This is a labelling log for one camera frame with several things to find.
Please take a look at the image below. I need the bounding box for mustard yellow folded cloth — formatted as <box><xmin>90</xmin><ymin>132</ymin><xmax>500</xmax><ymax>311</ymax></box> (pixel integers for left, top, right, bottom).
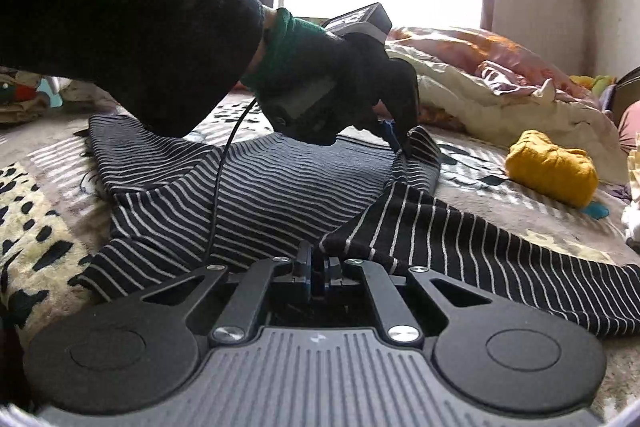
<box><xmin>504</xmin><ymin>130</ymin><xmax>599</xmax><ymax>209</ymax></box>

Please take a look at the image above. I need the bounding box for black white striped garment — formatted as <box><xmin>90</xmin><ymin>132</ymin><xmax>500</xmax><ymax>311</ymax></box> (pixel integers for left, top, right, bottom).
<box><xmin>80</xmin><ymin>115</ymin><xmax>639</xmax><ymax>337</ymax></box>

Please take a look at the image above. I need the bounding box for cartoon print plush blanket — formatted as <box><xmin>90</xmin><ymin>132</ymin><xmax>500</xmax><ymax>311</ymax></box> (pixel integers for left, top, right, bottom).
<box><xmin>0</xmin><ymin>91</ymin><xmax>640</xmax><ymax>417</ymax></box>

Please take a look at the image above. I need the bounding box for black green gloved hand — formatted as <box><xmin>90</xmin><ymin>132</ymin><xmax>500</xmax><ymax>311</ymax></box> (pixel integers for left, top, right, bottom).
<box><xmin>240</xmin><ymin>6</ymin><xmax>402</xmax><ymax>148</ymax></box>

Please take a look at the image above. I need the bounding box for pink cream floral quilt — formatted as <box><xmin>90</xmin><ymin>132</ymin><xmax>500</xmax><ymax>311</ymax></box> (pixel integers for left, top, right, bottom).
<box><xmin>386</xmin><ymin>27</ymin><xmax>627</xmax><ymax>184</ymax></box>

